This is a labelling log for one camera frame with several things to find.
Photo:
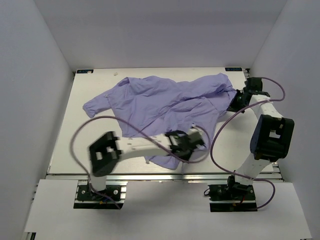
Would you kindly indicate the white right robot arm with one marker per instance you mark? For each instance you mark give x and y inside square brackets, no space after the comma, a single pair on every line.
[272,135]

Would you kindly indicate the blue label sticker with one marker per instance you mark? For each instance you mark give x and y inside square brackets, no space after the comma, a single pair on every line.
[233,69]
[84,71]

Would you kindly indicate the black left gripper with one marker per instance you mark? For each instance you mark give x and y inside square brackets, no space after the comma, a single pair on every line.
[186,156]

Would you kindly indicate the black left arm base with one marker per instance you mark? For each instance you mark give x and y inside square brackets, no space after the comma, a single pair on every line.
[111,198]

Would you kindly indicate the lilac zip jacket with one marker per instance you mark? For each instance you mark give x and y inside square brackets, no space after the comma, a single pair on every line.
[158,105]

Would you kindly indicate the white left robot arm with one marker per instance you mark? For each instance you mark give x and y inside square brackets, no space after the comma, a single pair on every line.
[107,151]

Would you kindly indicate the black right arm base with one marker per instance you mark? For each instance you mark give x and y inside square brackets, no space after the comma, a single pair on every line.
[223,199]

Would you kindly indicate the blue label sticker right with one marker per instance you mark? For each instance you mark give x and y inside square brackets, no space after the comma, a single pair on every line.
[233,69]

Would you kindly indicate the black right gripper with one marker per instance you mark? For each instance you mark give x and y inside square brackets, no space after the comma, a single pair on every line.
[233,107]

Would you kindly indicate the blue label sticker left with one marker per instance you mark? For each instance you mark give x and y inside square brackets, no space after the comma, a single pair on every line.
[84,71]

